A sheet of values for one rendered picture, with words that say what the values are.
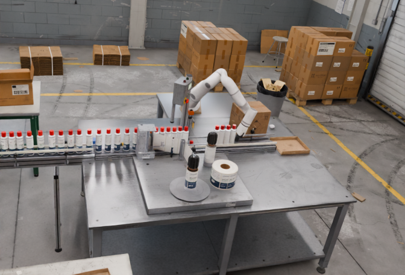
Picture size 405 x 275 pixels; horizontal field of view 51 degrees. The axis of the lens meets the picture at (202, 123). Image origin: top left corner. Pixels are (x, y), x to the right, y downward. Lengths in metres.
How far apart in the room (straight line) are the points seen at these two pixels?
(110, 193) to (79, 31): 5.94
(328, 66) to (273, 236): 3.86
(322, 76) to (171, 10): 3.46
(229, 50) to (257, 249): 4.01
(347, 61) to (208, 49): 2.28
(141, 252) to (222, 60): 4.18
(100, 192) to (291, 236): 1.82
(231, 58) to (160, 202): 4.41
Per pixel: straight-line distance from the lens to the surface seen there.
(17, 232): 4.23
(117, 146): 3.57
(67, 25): 8.78
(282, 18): 9.96
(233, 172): 3.24
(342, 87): 7.62
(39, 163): 3.58
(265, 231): 4.05
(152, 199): 3.10
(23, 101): 4.59
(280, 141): 4.23
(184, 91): 3.47
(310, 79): 7.14
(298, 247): 3.99
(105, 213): 3.04
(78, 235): 4.12
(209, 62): 7.01
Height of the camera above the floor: 2.78
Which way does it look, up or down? 27 degrees down
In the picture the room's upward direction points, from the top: 8 degrees clockwise
